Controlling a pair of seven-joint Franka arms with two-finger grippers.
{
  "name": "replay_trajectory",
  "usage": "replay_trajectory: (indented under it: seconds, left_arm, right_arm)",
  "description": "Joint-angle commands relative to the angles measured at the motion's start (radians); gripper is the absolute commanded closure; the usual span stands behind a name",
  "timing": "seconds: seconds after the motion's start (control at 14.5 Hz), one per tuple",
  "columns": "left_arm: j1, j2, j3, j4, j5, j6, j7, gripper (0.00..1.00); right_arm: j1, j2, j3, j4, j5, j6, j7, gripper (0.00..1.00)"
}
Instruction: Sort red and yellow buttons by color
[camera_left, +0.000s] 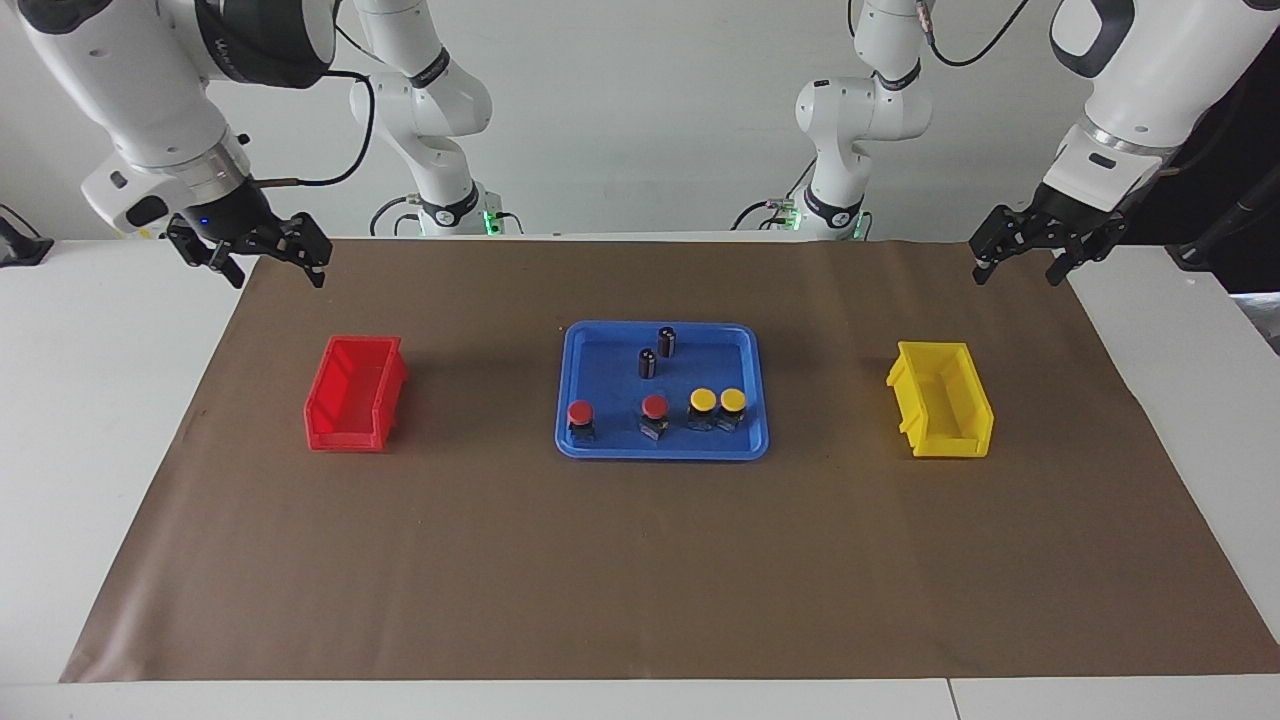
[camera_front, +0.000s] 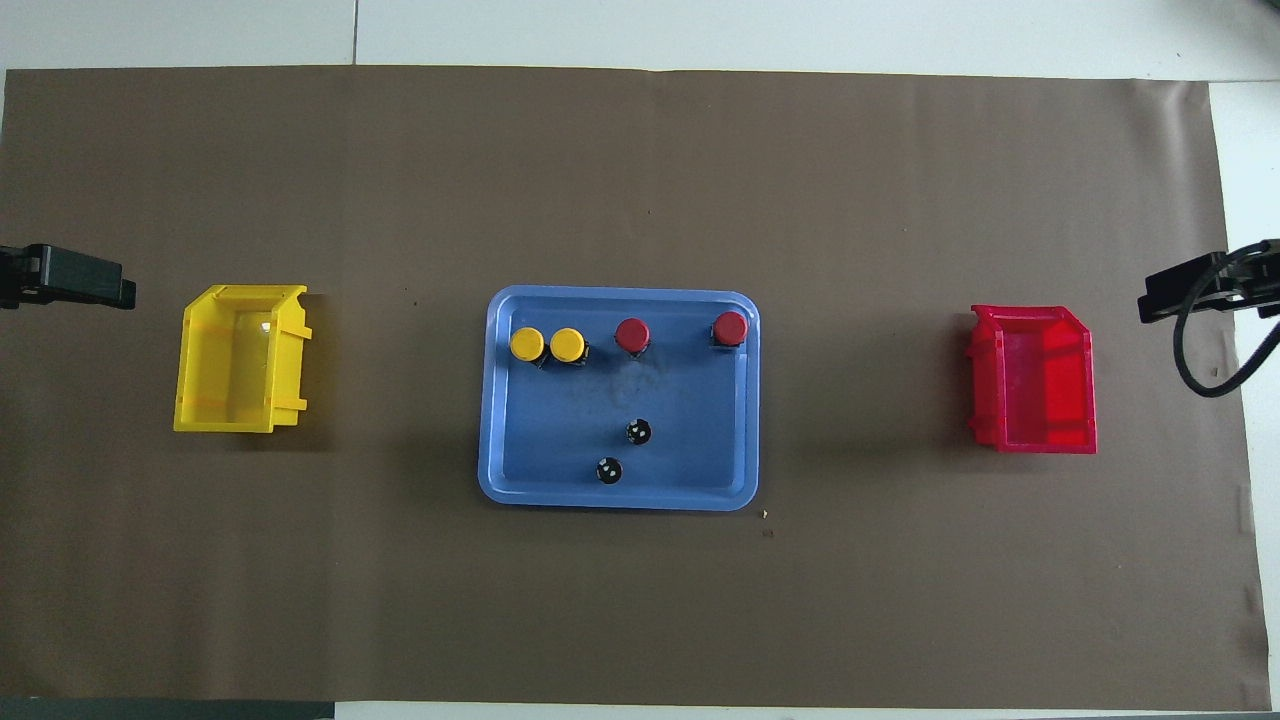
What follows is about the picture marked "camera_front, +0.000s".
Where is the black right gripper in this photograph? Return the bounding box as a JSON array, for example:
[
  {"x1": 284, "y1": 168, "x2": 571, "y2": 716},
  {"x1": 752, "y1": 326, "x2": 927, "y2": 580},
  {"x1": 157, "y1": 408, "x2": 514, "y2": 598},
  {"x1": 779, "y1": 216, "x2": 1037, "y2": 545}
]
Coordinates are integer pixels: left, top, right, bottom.
[{"x1": 1138, "y1": 238, "x2": 1280, "y2": 324}]

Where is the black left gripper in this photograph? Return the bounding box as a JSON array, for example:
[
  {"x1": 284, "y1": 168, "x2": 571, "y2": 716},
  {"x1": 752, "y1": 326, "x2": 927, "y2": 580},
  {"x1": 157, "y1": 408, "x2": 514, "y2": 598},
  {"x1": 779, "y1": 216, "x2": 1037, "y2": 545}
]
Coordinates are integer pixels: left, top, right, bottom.
[{"x1": 0, "y1": 245, "x2": 137, "y2": 309}]

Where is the yellow plastic storage bin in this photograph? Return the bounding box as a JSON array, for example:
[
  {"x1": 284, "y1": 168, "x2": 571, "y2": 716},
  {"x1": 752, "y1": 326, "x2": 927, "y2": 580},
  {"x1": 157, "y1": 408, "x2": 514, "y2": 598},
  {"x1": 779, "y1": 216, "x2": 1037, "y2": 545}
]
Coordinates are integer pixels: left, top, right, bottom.
[{"x1": 173, "y1": 284, "x2": 313, "y2": 435}]

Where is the red plastic storage bin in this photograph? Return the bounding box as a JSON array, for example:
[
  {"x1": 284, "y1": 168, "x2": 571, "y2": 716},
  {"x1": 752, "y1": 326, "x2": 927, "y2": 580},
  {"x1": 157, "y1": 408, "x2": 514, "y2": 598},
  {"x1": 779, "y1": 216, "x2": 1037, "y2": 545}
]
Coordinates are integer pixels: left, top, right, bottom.
[{"x1": 966, "y1": 305, "x2": 1098, "y2": 455}]

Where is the blue plastic tray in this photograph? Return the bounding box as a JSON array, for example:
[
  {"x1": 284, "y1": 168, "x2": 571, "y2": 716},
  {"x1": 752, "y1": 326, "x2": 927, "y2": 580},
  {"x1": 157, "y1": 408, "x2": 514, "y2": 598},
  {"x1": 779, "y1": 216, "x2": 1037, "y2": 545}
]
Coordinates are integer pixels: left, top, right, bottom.
[{"x1": 478, "y1": 286, "x2": 761, "y2": 512}]

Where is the brown paper table mat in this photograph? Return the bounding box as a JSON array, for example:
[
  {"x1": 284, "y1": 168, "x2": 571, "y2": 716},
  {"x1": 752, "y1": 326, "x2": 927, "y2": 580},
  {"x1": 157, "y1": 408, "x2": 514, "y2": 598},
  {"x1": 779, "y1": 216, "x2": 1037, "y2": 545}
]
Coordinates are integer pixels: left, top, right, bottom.
[{"x1": 0, "y1": 65, "x2": 1271, "y2": 711}]

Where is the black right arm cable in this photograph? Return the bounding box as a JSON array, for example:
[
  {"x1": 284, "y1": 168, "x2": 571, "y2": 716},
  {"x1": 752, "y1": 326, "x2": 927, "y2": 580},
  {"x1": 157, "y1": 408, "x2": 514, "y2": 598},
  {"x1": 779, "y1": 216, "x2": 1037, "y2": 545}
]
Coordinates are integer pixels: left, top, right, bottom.
[{"x1": 1173, "y1": 240, "x2": 1280, "y2": 399}]

